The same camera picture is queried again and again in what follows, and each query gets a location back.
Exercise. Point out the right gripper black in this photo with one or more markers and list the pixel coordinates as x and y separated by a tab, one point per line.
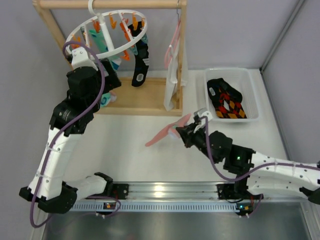
186	135

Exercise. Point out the black sock white stripes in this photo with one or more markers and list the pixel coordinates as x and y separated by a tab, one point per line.
218	89

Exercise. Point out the white cloth on hanger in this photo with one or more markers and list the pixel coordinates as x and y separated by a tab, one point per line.
171	84

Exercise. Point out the pink sock green patch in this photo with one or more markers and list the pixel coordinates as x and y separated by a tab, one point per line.
170	130

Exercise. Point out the mint green sock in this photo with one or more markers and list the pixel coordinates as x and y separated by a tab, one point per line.
99	41
108	98

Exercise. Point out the argyle black orange sock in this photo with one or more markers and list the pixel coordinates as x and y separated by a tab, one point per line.
230	110

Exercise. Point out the aluminium rail base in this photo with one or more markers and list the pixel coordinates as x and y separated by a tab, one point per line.
156	197

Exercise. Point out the wooden clothes rack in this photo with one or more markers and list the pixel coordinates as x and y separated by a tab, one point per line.
139	101

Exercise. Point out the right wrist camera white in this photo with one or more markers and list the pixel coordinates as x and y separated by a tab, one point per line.
203	112

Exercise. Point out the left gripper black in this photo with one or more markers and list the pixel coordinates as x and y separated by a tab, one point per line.
111	78

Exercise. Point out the black sock grey patch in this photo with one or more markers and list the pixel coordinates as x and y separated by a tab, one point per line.
142	61

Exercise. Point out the pink wire hanger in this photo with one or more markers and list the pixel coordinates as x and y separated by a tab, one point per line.
174	41

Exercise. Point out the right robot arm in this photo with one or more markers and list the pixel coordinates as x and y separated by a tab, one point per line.
251	172

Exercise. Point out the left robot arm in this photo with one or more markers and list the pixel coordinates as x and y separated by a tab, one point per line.
48	191

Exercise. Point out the white round clip hanger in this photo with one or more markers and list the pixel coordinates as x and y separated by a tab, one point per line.
121	29

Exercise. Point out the white plastic basket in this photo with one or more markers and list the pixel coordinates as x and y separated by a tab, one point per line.
241	80

